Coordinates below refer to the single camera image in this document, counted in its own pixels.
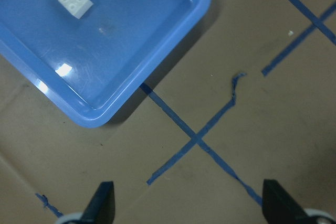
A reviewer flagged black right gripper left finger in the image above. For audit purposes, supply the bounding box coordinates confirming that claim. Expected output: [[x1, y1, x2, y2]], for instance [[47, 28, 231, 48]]
[[80, 181, 115, 224]]

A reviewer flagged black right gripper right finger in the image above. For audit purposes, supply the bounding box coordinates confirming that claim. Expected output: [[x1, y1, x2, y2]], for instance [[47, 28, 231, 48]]
[[262, 179, 319, 224]]

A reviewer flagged blue plastic tray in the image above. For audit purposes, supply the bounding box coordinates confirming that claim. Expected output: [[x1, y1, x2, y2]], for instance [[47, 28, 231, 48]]
[[1, 0, 211, 128]]

